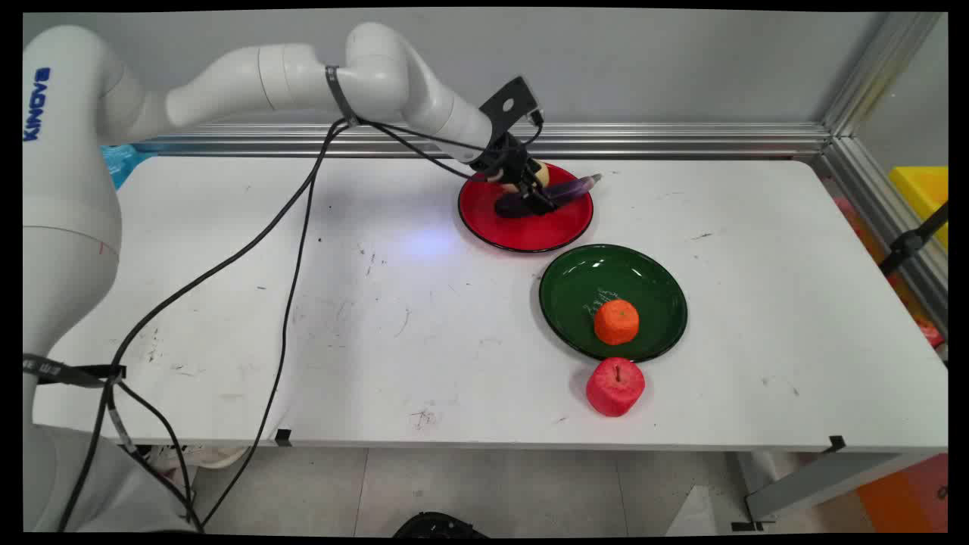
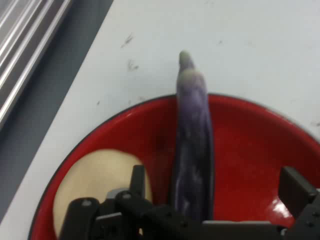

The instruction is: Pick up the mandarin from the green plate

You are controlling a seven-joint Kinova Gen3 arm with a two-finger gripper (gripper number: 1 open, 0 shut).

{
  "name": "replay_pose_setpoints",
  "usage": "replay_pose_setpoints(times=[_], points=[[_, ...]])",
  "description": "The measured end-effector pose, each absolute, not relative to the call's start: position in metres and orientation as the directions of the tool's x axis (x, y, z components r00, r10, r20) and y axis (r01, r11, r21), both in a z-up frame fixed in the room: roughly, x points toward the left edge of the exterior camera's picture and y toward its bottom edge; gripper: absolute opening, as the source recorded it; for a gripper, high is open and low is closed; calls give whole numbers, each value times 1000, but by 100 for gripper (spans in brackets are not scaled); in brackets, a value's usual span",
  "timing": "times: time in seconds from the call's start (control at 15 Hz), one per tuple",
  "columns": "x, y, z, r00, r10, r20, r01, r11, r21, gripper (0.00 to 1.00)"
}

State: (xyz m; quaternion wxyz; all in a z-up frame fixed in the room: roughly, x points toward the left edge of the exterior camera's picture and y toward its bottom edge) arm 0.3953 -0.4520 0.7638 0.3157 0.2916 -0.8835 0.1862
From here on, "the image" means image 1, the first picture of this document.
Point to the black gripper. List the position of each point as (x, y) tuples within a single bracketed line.
[(506, 160)]

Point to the yellow bin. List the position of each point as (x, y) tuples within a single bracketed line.
[(925, 189)]

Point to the purple toy eggplant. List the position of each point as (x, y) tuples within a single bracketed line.
[(575, 187)]

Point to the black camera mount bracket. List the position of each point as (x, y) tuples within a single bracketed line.
[(509, 104)]

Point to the black round object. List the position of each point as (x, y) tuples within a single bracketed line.
[(439, 526)]

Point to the red toy apple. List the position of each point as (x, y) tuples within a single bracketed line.
[(615, 387)]

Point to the grey table leg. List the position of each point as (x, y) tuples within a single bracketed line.
[(825, 481)]

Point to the orange box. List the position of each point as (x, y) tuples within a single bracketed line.
[(908, 496)]

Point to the aluminium back frame rail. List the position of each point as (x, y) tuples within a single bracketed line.
[(681, 140)]

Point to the blue plastic bag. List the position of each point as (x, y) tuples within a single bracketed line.
[(121, 163)]

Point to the green plate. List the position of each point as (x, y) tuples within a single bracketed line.
[(583, 288)]

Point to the white object under table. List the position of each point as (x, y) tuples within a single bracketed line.
[(204, 456)]

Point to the aluminium side frame rail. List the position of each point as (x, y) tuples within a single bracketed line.
[(882, 212)]

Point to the red plate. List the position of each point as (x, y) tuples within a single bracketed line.
[(522, 231)]

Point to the black tape marker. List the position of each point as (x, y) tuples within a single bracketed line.
[(836, 443), (283, 437)]

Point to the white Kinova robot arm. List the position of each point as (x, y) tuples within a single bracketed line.
[(72, 174)]

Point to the orange toy fruit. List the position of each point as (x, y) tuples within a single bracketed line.
[(616, 322)]

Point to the aluminium corner post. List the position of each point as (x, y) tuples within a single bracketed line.
[(882, 72)]

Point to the pale yellow toy fruit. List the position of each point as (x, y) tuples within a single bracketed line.
[(540, 174)]

